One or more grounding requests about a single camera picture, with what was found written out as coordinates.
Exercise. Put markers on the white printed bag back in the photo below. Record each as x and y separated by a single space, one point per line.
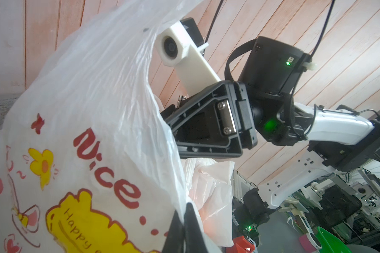
87 163

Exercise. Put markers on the white plastic bag front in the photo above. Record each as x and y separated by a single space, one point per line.
208 188

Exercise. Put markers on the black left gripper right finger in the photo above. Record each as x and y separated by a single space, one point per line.
194 241

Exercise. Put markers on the red tape dispenser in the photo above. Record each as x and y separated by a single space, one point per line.
241 245

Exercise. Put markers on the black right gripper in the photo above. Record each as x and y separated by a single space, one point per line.
215 123

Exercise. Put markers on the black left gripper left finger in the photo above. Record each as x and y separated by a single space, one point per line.
177 235

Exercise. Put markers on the green plastic tray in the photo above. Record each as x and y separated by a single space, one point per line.
330 243

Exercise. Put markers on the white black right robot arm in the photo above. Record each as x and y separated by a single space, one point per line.
339 139

